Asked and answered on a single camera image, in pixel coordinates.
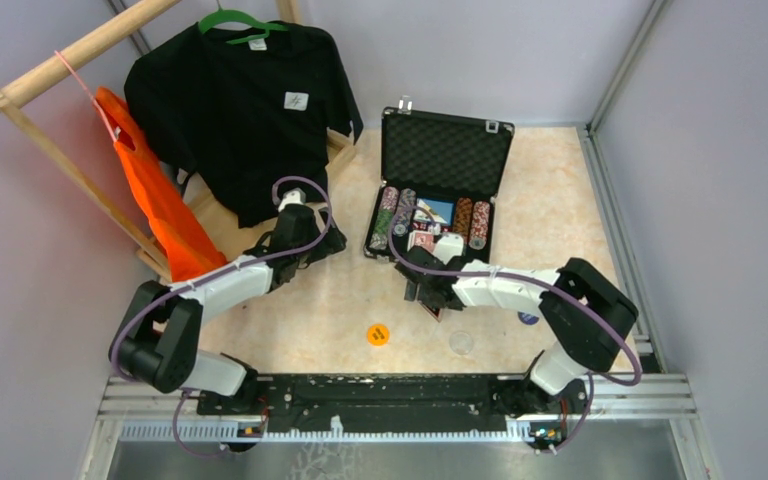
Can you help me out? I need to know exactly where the black aluminium poker case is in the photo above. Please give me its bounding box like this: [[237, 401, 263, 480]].
[[362, 105, 515, 261]]

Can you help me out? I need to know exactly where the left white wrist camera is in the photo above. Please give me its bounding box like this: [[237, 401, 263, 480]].
[[278, 188, 306, 212]]

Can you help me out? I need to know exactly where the red black triangle marker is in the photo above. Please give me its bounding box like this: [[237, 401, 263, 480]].
[[420, 303, 442, 322]]

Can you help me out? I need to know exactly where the purple blue chip stack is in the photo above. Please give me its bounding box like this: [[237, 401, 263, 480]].
[[393, 188, 416, 237]]

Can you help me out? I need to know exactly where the blue playing card box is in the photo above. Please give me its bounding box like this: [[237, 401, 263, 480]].
[[413, 198, 455, 226]]

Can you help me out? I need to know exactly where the wooden clothes rack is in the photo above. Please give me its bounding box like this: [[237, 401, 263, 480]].
[[0, 0, 359, 269]]

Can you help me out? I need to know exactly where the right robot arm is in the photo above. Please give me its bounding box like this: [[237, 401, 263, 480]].
[[395, 247, 642, 416]]

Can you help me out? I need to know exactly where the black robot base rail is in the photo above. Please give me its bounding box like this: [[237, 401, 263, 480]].
[[197, 374, 587, 434]]

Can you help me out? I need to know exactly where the orange round dealer button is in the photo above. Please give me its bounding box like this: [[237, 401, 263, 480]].
[[366, 324, 390, 346]]

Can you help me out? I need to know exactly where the dark blue round button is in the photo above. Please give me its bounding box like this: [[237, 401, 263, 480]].
[[517, 312, 540, 325]]

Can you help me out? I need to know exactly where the red playing card deck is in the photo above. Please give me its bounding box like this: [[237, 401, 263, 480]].
[[408, 230, 435, 253]]

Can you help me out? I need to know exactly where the black t-shirt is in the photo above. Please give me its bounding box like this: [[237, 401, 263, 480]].
[[124, 22, 363, 227]]

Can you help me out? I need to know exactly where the green clothes hanger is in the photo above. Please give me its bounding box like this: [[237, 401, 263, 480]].
[[197, 8, 289, 45]]

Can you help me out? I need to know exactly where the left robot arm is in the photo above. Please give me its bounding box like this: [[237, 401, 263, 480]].
[[108, 204, 346, 409]]

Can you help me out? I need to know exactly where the orange black chip stack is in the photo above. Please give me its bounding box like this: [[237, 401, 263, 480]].
[[452, 197, 473, 241]]

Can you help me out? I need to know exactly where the clear round button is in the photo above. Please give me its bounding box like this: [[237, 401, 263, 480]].
[[449, 331, 474, 356]]

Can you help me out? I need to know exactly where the green grey chip stack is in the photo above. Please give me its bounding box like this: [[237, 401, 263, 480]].
[[367, 186, 399, 250]]

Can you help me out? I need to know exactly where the red white chip stack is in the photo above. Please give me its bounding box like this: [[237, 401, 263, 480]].
[[468, 201, 491, 250]]

